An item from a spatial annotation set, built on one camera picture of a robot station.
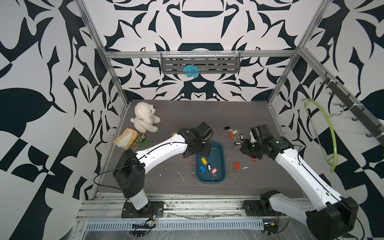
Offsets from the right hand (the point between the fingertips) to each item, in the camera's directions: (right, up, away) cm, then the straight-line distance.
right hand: (241, 147), depth 79 cm
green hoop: (+40, +9, -4) cm, 41 cm away
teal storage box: (-14, -14, +7) cm, 22 cm away
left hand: (-18, -1, +2) cm, 18 cm away
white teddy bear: (-54, +14, +12) cm, 57 cm away
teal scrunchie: (-26, +44, +12) cm, 52 cm away
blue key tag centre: (-20, -14, +8) cm, 25 cm away
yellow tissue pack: (-67, +2, +16) cm, 69 cm away
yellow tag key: (-19, -10, +10) cm, 23 cm away
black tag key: (-2, +8, +25) cm, 27 cm away
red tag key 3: (+12, -10, +12) cm, 20 cm away
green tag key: (-59, 0, +18) cm, 61 cm away
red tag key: (0, -13, +10) cm, 16 cm away
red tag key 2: (+3, +4, +22) cm, 23 cm away
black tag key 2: (+8, +2, +22) cm, 23 cm away
